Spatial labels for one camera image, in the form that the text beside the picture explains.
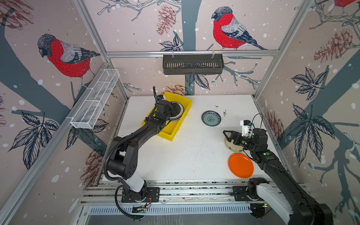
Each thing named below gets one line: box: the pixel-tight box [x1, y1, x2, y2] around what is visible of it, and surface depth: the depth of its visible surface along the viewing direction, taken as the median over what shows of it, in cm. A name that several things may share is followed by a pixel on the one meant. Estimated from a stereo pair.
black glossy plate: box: [168, 101, 185, 122], surface depth 103 cm
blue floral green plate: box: [201, 110, 222, 127], surface depth 109 cm
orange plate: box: [227, 152, 255, 179], surface depth 84 cm
